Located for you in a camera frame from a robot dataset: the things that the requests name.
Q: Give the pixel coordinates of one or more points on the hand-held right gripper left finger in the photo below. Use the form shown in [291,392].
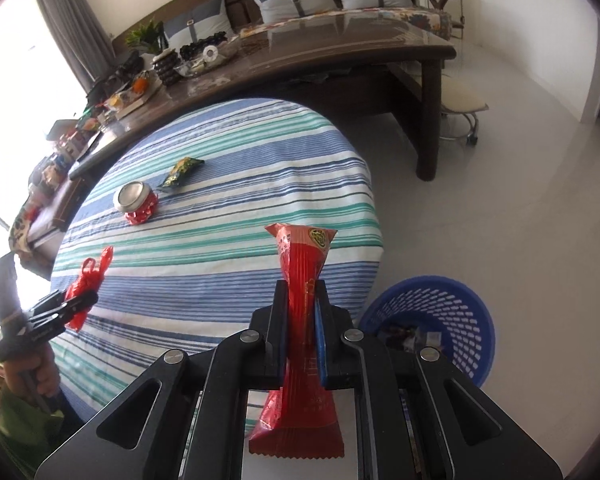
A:
[278,320]

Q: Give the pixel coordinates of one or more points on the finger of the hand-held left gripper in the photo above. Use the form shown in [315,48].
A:
[80,305]
[52,300]

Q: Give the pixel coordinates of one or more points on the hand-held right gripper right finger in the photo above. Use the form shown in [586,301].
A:
[321,340]

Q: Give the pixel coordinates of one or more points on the red plastic bag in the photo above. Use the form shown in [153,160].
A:
[87,280]

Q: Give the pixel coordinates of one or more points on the long red snack packet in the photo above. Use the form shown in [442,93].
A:
[302,280]

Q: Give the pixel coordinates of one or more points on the blue plastic mesh basket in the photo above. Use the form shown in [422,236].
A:
[455,305]

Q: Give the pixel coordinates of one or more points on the person's left forearm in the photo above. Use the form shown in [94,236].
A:
[25,435]

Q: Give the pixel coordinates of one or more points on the person's left hand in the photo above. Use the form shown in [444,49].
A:
[45,370]

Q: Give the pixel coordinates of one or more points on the crushed red drink can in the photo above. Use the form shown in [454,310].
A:
[137,205]

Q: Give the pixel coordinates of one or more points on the round striped cloth table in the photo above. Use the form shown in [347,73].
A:
[230,200]

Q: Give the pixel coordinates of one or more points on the pile of assorted desk clutter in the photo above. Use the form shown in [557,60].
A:
[70,150]

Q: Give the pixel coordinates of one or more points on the green snack packet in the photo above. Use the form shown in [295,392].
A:
[180,175]

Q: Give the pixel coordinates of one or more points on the window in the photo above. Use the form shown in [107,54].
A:
[15,110]

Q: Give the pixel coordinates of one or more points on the stack of books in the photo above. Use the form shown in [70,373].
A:
[135,100]

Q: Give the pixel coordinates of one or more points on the orange fruit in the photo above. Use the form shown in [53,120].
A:
[140,84]

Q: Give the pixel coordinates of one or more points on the black beaded vase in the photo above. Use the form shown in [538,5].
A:
[166,67]

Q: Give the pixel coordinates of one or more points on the long dark wooden desk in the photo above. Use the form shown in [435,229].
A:
[305,67]

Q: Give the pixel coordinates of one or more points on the glass bowl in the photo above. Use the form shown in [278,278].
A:
[195,67]

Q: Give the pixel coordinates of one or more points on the white tape roll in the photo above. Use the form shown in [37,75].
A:
[211,54]

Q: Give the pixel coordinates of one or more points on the cream cushioned stool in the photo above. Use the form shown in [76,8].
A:
[462,102]

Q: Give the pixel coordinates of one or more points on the green potted plant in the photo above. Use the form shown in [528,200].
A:
[145,35]

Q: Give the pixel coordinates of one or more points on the grey curtain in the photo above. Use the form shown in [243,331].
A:
[75,20]

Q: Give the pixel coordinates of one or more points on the floral sofa seat cover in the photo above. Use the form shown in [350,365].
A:
[380,17]

